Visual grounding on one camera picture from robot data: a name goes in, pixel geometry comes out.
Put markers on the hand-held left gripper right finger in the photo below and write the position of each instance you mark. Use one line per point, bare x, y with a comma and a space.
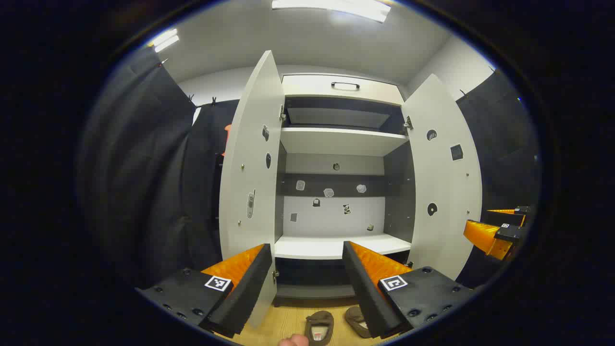
362, 288

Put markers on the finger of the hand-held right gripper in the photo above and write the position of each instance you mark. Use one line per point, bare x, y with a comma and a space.
483, 236
507, 211

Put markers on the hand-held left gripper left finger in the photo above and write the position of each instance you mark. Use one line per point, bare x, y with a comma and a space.
250, 288

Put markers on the brown fuzzy shoe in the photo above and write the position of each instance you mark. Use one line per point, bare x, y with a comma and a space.
326, 319
354, 317

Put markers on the white shoe cabinet door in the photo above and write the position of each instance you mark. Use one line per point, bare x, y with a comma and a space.
245, 144
447, 192

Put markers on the white shoe cabinet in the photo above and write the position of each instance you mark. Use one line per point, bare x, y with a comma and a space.
312, 163

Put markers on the white cabinet shelf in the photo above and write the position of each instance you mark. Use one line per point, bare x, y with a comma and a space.
336, 142
312, 247

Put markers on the white cabinet drawer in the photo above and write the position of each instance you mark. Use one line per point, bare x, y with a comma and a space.
307, 89

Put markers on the black backdrop cloth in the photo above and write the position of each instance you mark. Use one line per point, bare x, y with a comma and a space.
144, 168
504, 144

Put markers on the ceiling light panel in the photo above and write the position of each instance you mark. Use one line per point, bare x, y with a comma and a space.
166, 41
336, 6

